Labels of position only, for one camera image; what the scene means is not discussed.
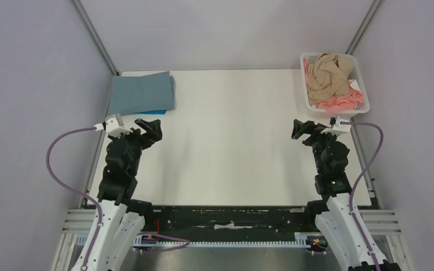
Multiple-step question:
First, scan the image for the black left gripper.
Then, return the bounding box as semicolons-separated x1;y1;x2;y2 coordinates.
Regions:
109;117;162;175

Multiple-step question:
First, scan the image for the beige t shirt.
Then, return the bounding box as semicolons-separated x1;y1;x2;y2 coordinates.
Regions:
306;53;354;106

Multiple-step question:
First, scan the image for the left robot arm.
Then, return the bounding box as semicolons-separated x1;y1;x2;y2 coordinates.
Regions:
72;115;163;270

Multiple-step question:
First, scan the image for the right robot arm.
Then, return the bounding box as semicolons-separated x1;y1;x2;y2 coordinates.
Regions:
292;117;401;270

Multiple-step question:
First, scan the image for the white plastic basket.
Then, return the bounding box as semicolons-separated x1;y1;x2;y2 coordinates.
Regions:
300;52;370;117

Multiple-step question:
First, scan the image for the folded grey-blue t shirt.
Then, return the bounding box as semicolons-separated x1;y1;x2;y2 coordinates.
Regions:
107;71;176;116

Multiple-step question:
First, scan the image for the pink t shirt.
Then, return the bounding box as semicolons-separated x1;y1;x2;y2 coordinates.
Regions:
303;58;364;113

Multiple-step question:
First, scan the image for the white garment in basket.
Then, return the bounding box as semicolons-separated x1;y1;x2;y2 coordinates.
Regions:
348;79;361;91

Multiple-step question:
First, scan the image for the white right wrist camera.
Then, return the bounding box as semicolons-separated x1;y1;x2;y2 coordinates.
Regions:
321;116;351;137

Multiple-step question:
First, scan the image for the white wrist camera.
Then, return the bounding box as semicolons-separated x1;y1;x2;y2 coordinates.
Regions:
321;116;351;137
94;114;133;138

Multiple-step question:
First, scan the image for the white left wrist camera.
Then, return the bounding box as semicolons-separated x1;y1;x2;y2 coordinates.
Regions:
94;114;133;138

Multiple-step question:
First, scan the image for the right aluminium frame rail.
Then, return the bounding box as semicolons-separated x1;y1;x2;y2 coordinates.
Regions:
345;0;384;55

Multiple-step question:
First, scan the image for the aluminium frame rail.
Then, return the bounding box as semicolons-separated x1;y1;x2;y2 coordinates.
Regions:
71;0;120;76
345;0;384;55

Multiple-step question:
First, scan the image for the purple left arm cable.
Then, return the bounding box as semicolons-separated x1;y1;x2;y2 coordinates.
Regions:
46;126;103;270

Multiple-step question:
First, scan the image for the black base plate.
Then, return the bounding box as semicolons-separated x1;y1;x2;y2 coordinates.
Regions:
143;205;320;242

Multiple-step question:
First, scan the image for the white slotted cable duct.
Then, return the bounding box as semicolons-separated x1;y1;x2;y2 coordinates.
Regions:
91;233;311;250

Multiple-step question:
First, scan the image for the left aluminium frame rail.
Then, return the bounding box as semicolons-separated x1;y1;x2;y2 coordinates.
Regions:
71;0;120;76

